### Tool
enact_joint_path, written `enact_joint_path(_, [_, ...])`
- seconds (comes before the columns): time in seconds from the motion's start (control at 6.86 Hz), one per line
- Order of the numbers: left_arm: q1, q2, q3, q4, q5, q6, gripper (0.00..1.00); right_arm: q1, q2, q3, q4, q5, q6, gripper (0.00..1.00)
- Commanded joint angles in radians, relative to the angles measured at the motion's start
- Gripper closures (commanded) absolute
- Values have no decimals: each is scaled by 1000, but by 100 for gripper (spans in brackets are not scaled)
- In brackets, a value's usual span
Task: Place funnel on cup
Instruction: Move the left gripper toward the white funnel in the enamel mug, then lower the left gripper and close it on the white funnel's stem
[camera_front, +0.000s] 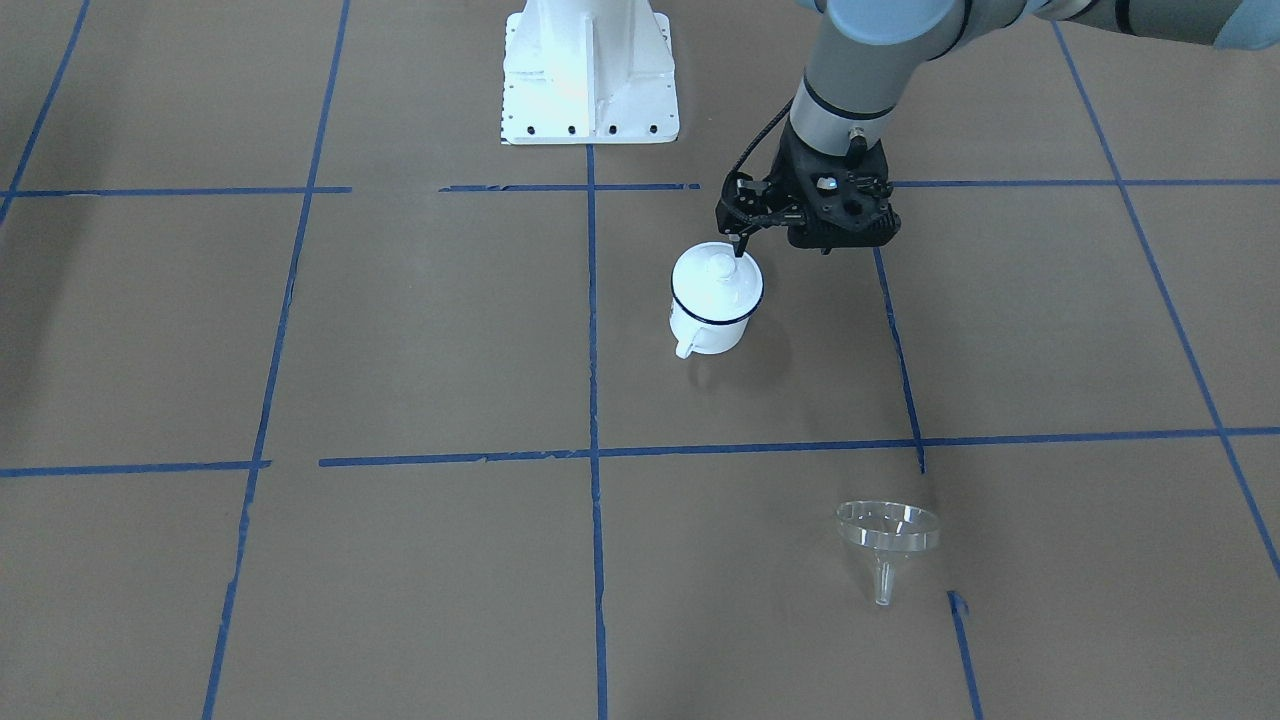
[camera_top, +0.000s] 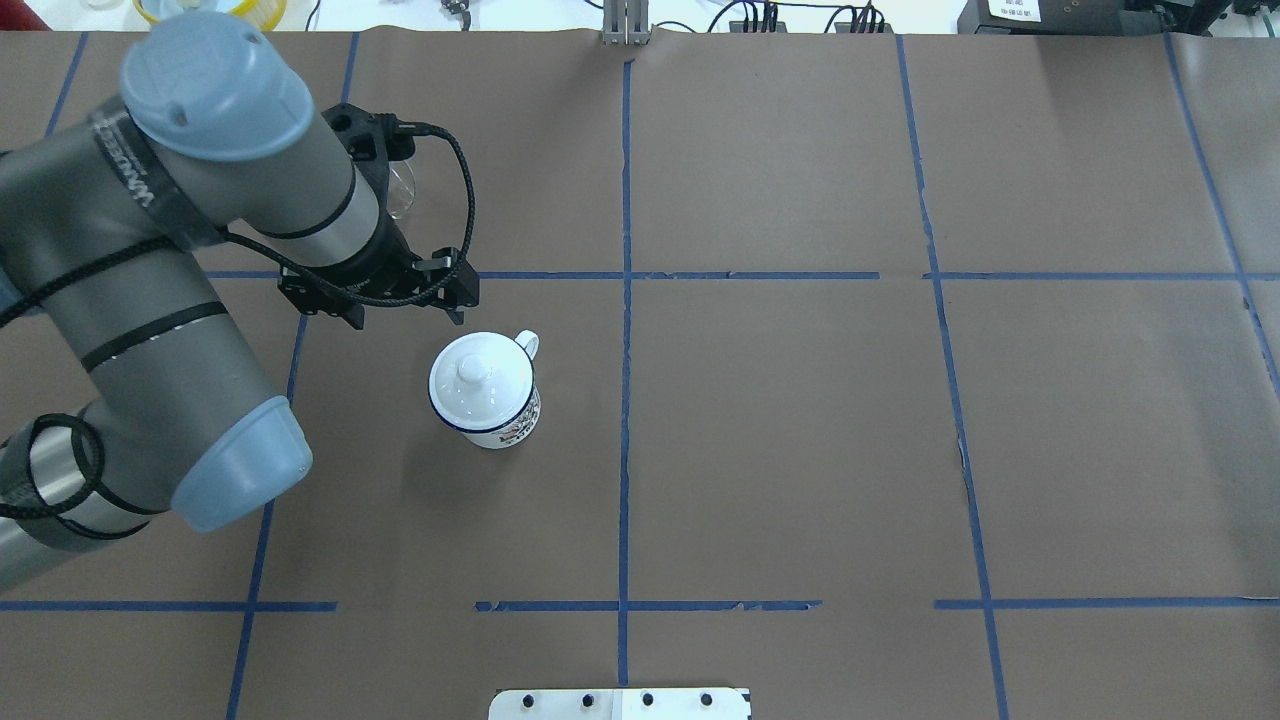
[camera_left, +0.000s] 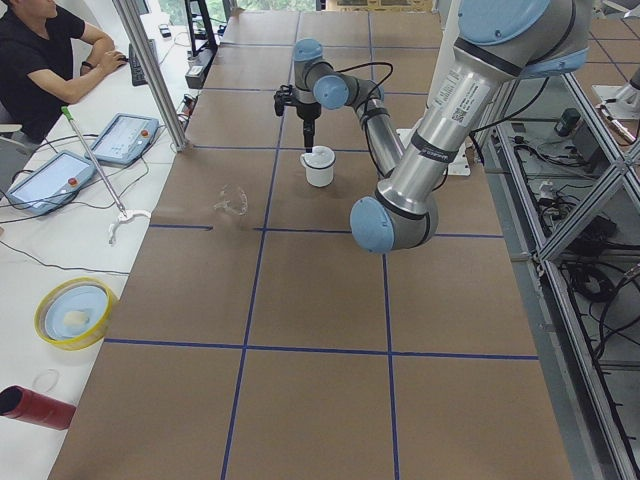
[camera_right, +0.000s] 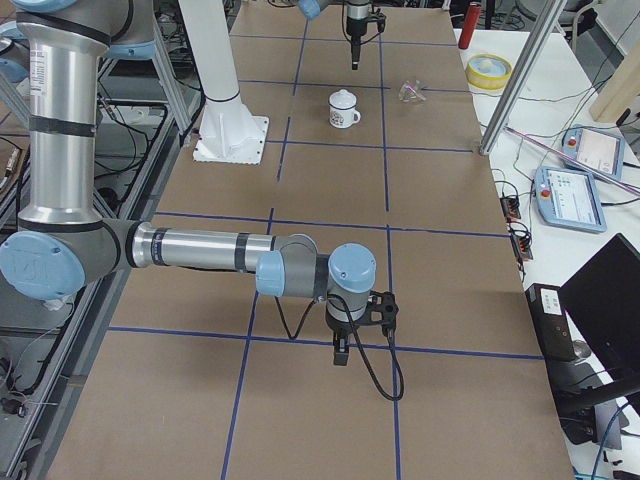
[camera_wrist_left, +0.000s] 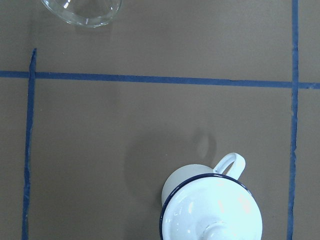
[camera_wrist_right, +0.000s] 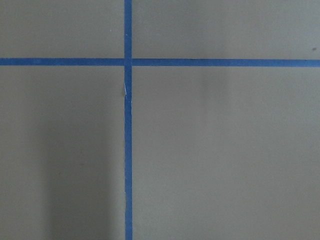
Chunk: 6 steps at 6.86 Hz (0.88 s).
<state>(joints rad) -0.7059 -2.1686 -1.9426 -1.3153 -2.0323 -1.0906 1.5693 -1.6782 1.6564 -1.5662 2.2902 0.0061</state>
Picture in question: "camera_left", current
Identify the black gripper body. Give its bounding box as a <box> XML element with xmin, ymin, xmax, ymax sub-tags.
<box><xmin>274</xmin><ymin>84</ymin><xmax>320</xmax><ymax>121</ymax></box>

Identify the white enamel mug lid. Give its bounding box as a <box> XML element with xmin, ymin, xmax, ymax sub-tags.
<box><xmin>300</xmin><ymin>145</ymin><xmax>336</xmax><ymax>170</ymax></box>

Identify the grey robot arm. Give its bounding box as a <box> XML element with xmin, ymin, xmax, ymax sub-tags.
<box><xmin>274</xmin><ymin>38</ymin><xmax>404</xmax><ymax>178</ymax></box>
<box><xmin>350</xmin><ymin>1</ymin><xmax>593</xmax><ymax>253</ymax></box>

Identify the white enamel mug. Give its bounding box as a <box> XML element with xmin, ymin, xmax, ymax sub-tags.
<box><xmin>301</xmin><ymin>163</ymin><xmax>335</xmax><ymax>188</ymax></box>

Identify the black keyboard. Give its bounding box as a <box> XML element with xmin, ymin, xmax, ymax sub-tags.
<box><xmin>128</xmin><ymin>39</ymin><xmax>158</xmax><ymax>87</ymax></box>

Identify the far teach pendant tablet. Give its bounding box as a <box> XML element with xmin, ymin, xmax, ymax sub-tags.
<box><xmin>91</xmin><ymin>113</ymin><xmax>160</xmax><ymax>166</ymax></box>

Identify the teach pendant tablet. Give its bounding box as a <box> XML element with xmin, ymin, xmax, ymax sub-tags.
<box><xmin>91</xmin><ymin>113</ymin><xmax>160</xmax><ymax>166</ymax></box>
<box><xmin>6</xmin><ymin>150</ymin><xmax>97</xmax><ymax>216</ymax></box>

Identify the white reacher grabber stick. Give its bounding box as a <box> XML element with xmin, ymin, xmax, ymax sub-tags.
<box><xmin>61</xmin><ymin>106</ymin><xmax>151</xmax><ymax>246</ymax></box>

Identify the seated person black shirt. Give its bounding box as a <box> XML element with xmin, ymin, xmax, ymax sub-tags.
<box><xmin>1</xmin><ymin>1</ymin><xmax>127</xmax><ymax>145</ymax></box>

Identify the near teach pendant tablet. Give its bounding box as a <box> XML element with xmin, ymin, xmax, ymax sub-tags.
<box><xmin>6</xmin><ymin>150</ymin><xmax>97</xmax><ymax>216</ymax></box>

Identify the yellow tape roll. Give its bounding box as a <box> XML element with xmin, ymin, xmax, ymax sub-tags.
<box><xmin>34</xmin><ymin>277</ymin><xmax>118</xmax><ymax>351</ymax></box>

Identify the dark red cylinder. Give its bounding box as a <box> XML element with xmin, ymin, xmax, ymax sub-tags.
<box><xmin>1</xmin><ymin>385</ymin><xmax>76</xmax><ymax>430</ymax></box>

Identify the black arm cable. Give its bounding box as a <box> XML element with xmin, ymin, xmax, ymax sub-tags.
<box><xmin>329</xmin><ymin>61</ymin><xmax>396</xmax><ymax>126</ymax></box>

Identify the aluminium frame post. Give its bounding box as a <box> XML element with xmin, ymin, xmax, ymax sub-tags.
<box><xmin>113</xmin><ymin>0</ymin><xmax>187</xmax><ymax>152</ymax></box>

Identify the aluminium side frame rail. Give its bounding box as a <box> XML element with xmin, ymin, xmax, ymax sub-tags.
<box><xmin>479</xmin><ymin>0</ymin><xmax>640</xmax><ymax>480</ymax></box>

